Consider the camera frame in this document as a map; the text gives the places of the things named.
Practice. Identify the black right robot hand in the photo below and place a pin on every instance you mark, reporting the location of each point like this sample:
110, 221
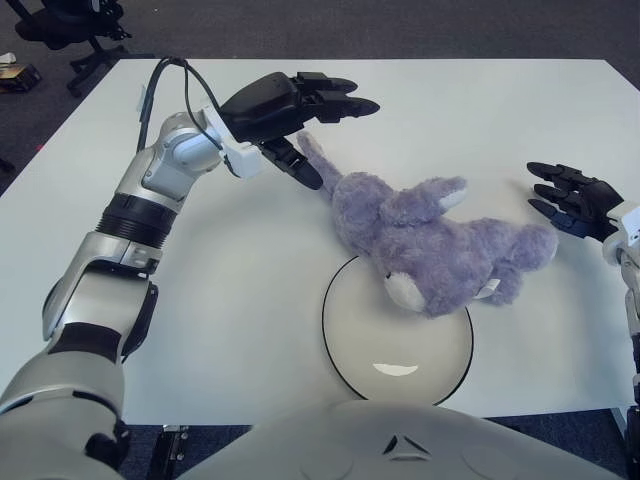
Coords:
592, 205

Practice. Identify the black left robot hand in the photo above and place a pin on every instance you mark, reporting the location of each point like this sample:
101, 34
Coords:
260, 107

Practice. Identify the purple plush bunny doll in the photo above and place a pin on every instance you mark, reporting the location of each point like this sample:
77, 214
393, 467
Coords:
425, 240

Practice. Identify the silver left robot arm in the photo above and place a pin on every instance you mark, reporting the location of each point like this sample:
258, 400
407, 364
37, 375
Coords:
100, 300

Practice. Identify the white plate with black rim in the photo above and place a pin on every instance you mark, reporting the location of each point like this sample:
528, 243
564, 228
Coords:
395, 350

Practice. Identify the white table leg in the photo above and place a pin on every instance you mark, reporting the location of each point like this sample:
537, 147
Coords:
627, 425

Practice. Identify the black office chair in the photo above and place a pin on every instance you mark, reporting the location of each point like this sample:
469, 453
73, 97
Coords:
50, 30

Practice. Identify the brown cardboard box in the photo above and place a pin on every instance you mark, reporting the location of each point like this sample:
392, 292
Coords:
20, 75

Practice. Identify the silver robot torso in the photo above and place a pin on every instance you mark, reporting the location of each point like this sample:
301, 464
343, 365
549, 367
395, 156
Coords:
390, 450

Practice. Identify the black bracket under table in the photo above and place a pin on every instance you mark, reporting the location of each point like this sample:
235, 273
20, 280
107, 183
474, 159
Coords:
175, 447

